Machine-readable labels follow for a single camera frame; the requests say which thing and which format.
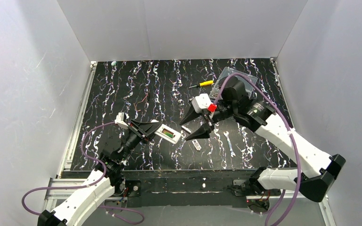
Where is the silver flat wrench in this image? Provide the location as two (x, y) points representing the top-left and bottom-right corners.
(223, 131), (236, 158)

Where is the green battery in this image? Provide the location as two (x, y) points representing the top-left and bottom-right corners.
(162, 129), (174, 138)

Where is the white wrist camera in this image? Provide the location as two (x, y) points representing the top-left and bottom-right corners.
(191, 93), (217, 113)
(115, 112), (128, 129)

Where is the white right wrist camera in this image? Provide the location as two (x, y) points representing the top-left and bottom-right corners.
(191, 93), (217, 113)

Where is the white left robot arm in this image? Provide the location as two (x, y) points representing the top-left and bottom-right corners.
(37, 120), (179, 226)

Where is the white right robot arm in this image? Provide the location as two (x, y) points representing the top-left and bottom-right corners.
(180, 73), (346, 202)

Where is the clear plastic screw box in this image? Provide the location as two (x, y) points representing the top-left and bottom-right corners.
(208, 66), (258, 100)

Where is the white remote control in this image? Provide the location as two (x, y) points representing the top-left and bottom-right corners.
(155, 124), (181, 144)

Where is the silver metal transceiver module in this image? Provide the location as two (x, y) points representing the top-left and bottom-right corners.
(181, 126), (191, 133)

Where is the yellow-handled screwdriver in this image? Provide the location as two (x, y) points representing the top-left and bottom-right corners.
(189, 80), (214, 89)

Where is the aluminium frame rail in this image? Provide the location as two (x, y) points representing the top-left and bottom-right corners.
(39, 61), (98, 226)

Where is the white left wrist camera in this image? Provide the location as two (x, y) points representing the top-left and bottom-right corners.
(115, 112), (128, 129)

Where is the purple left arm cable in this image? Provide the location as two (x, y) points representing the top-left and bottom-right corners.
(22, 121), (145, 225)

